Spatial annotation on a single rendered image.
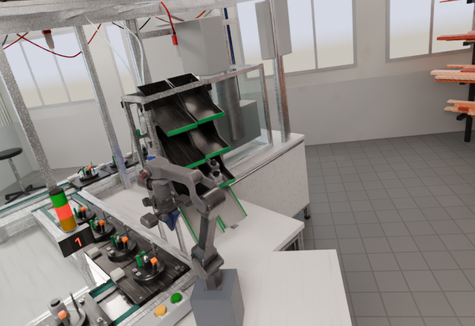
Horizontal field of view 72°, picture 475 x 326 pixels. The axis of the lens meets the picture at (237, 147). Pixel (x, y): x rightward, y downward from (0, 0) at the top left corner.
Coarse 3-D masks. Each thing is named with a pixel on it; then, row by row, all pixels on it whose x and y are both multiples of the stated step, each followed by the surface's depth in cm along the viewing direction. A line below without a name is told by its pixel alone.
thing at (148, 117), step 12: (192, 84) 143; (120, 96) 140; (156, 96) 132; (132, 120) 144; (216, 120) 156; (132, 132) 145; (156, 144) 134; (156, 156) 137; (180, 228) 150; (180, 240) 151
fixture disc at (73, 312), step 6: (72, 312) 120; (78, 312) 120; (84, 312) 119; (72, 318) 117; (78, 318) 117; (84, 318) 116; (48, 324) 116; (54, 324) 116; (72, 324) 115; (78, 324) 114; (84, 324) 115
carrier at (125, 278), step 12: (144, 252) 138; (168, 252) 147; (132, 264) 143; (144, 264) 134; (168, 264) 139; (180, 264) 138; (120, 276) 136; (132, 276) 133; (144, 276) 132; (156, 276) 131; (168, 276) 132; (180, 276) 134; (120, 288) 133; (132, 288) 129; (144, 288) 128; (156, 288) 127; (144, 300) 123
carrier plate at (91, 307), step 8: (80, 296) 130; (88, 296) 129; (72, 304) 126; (80, 304) 126; (88, 304) 125; (96, 304) 124; (88, 312) 121; (96, 312) 121; (104, 312) 120; (48, 320) 120; (88, 320) 118; (96, 320) 117; (104, 320) 116
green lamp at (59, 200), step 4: (64, 192) 119; (52, 196) 116; (56, 196) 116; (60, 196) 117; (64, 196) 119; (52, 200) 116; (56, 200) 116; (60, 200) 117; (64, 200) 118; (56, 204) 117; (60, 204) 117; (64, 204) 118
